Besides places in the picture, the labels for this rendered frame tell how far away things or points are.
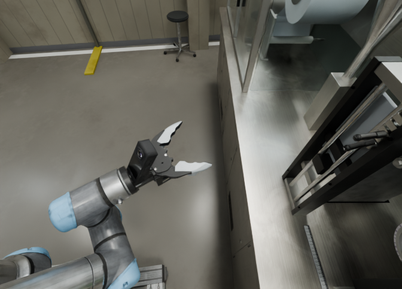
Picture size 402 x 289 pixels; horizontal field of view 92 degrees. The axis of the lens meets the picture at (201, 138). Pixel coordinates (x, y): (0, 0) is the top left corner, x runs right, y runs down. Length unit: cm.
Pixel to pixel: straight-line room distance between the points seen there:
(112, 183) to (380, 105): 59
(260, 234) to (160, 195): 116
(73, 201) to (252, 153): 70
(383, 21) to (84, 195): 93
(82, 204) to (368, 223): 92
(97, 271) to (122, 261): 5
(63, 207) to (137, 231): 128
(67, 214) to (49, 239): 154
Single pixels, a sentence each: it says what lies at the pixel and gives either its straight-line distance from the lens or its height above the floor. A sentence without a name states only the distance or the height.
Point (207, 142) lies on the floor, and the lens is 202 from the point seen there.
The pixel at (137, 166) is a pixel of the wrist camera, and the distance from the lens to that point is 45.
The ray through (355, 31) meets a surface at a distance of 121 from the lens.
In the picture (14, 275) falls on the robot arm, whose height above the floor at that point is 108.
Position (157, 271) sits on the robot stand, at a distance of 145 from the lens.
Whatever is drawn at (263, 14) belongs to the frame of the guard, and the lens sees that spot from 98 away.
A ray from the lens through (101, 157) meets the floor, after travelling 215.
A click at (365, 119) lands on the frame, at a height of 132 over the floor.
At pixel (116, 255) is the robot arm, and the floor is 116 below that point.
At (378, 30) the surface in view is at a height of 137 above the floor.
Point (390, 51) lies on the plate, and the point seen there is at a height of 121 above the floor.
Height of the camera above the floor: 165
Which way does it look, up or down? 54 degrees down
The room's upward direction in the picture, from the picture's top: straight up
